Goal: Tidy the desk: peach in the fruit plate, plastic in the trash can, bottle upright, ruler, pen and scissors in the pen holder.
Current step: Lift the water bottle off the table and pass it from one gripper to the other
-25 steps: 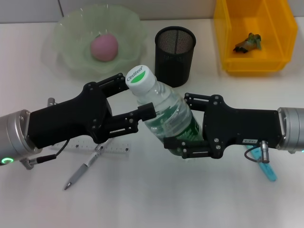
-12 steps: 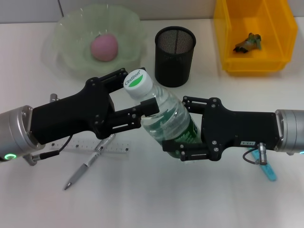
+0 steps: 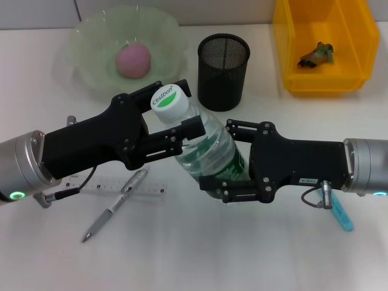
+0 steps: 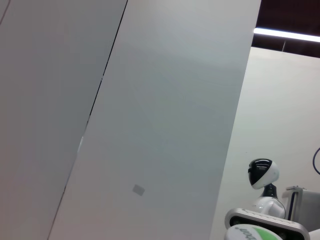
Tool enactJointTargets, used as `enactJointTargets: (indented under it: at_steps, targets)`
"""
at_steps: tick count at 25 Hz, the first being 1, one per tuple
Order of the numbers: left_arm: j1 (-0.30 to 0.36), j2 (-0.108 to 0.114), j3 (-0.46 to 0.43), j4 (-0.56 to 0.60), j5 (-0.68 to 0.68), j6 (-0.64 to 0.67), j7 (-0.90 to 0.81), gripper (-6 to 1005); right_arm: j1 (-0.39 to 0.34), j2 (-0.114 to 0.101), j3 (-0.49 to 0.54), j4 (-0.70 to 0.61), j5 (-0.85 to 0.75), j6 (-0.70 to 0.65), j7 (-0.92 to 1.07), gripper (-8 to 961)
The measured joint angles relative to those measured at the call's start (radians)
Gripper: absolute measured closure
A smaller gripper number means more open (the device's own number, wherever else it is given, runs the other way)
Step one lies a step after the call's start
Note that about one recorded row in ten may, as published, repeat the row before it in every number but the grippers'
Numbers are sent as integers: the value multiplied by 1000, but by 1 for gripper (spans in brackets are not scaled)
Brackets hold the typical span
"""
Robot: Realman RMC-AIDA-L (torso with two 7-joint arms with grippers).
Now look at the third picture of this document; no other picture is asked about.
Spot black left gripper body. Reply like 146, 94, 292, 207
42, 92, 152, 179

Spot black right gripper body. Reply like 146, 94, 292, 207
248, 121, 348, 204

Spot clear green-label water bottle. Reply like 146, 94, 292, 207
150, 84, 251, 201

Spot pink toy peach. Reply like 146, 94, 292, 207
115, 42, 152, 79

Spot green plastic wrapper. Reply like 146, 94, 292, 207
296, 41, 335, 68

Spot clear plastic ruler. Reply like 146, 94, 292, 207
63, 173, 168, 204

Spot black mesh pen holder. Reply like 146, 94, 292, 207
196, 33, 251, 112

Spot translucent green fruit bowl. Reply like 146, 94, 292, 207
54, 5, 189, 101

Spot light blue scissors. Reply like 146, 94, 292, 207
329, 186, 355, 232

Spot silver ballpoint pen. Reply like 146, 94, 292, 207
81, 165, 152, 243

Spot yellow plastic bin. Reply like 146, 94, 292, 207
272, 0, 381, 98

